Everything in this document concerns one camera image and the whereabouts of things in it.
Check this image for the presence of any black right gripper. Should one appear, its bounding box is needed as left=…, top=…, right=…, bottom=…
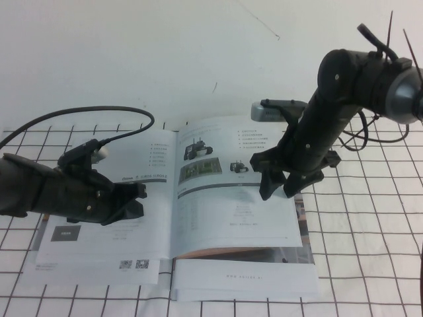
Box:
left=250, top=107, right=346, bottom=201

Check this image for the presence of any thick black camera cable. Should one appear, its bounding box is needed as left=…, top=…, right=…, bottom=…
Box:
left=0, top=104, right=156, bottom=149

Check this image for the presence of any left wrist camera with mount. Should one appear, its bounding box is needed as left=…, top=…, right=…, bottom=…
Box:
left=58, top=138, right=110, bottom=166

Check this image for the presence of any white black-grid tablecloth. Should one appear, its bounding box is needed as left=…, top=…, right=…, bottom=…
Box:
left=0, top=115, right=423, bottom=317

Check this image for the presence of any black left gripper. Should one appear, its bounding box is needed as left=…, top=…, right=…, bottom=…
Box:
left=32, top=166, right=148, bottom=227

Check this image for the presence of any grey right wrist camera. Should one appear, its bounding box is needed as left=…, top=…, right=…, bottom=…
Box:
left=250, top=98, right=308, bottom=123

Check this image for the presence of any black zip tie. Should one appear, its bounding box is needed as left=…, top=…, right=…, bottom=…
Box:
left=386, top=10, right=394, bottom=55
left=403, top=28, right=423, bottom=80

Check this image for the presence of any white product catalog book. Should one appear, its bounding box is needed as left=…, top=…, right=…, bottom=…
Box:
left=35, top=115, right=303, bottom=262

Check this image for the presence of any thin black looped cable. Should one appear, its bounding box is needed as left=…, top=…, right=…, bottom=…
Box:
left=340, top=108, right=410, bottom=152

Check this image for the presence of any short thick black cable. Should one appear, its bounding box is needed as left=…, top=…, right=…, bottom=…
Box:
left=357, top=22, right=399, bottom=60

